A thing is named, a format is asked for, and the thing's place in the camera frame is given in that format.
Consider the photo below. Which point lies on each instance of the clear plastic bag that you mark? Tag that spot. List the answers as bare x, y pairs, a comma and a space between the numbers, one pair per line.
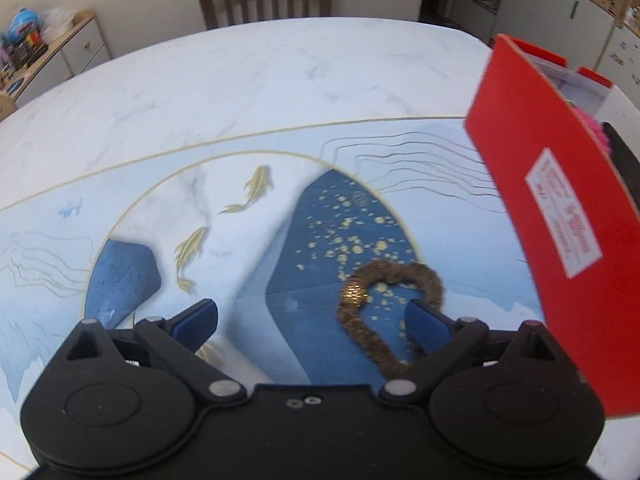
57, 19

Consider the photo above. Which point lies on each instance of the red shoe box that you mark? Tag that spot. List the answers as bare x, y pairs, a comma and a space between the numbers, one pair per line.
545, 185

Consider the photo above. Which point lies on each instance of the brown hair scrunchie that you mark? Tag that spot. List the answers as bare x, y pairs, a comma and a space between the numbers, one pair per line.
350, 310

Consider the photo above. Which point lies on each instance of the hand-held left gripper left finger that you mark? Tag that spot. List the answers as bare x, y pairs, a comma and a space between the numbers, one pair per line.
196, 322

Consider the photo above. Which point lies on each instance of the tall white cabinet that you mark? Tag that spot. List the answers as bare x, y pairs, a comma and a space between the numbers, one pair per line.
622, 57

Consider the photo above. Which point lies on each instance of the open white shelf unit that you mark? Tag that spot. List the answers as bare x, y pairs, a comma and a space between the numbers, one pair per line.
475, 10

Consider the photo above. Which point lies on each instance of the white sideboard cabinet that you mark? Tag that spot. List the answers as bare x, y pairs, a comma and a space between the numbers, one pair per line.
75, 55

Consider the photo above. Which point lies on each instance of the pink plush doll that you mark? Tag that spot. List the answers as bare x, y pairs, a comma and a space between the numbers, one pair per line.
597, 132

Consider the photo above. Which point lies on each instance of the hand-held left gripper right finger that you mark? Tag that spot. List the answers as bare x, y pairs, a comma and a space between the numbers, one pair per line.
427, 327

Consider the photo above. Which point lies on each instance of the white floor cabinet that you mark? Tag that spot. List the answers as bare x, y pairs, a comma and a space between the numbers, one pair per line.
555, 15

